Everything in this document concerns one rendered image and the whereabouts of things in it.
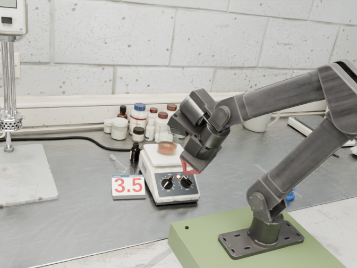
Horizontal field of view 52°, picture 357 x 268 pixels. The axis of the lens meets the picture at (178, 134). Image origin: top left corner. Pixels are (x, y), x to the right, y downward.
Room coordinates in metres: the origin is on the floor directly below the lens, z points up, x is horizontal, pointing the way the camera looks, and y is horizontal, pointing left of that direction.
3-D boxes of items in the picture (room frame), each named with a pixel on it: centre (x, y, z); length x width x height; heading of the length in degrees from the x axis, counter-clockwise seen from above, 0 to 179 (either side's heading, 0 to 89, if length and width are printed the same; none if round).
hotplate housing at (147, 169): (0.94, 0.01, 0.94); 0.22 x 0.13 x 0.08; 23
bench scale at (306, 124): (1.55, -0.63, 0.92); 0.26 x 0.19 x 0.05; 26
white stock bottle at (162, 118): (1.24, 0.07, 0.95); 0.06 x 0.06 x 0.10
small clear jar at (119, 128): (1.19, 0.21, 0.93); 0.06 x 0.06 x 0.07
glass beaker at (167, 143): (0.96, 0.03, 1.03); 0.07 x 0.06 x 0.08; 38
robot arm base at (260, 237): (0.67, -0.22, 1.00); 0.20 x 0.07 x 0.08; 118
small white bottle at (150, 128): (1.21, 0.10, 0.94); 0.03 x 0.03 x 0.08
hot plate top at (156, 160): (0.96, 0.02, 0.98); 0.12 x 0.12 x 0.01; 23
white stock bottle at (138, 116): (1.25, 0.16, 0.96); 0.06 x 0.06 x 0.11
